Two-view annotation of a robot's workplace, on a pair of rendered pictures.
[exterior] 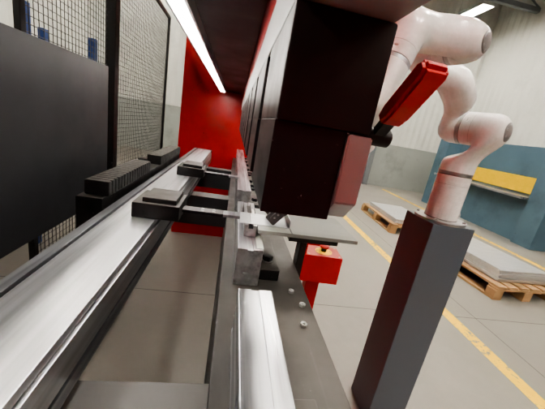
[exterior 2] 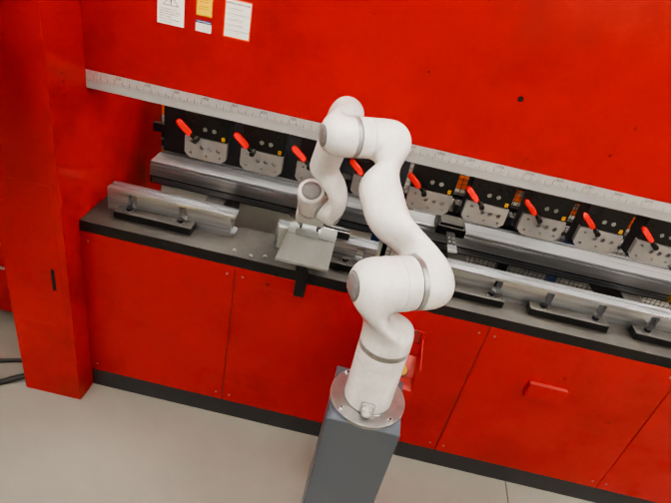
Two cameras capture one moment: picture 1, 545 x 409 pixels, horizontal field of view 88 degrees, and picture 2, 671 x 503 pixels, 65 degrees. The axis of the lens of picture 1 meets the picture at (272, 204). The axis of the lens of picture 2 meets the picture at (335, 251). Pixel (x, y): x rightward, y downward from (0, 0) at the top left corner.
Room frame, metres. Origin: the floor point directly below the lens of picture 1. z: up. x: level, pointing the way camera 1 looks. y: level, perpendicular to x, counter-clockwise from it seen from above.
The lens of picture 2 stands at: (1.15, -1.63, 2.00)
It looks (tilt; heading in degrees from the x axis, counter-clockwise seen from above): 32 degrees down; 101
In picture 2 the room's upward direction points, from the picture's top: 13 degrees clockwise
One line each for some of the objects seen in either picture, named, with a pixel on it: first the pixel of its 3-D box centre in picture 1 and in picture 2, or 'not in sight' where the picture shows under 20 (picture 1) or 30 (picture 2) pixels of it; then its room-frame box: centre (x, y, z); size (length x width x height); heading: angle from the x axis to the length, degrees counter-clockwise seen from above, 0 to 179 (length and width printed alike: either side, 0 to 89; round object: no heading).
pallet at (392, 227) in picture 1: (396, 219); not in sight; (4.74, -2.16, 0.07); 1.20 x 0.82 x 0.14; 6
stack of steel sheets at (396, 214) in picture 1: (398, 213); not in sight; (4.74, -2.16, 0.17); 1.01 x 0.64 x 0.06; 6
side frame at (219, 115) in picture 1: (225, 127); not in sight; (2.95, 0.61, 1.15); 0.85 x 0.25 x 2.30; 100
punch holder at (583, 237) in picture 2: not in sight; (598, 225); (1.70, 0.22, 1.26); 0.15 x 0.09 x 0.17; 10
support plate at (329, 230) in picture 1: (302, 225); (308, 245); (0.76, -0.09, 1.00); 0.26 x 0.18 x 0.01; 100
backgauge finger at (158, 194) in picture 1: (190, 206); not in sight; (0.71, 0.21, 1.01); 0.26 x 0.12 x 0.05; 100
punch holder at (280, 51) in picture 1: (306, 122); (210, 135); (0.32, -0.02, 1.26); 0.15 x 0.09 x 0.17; 10
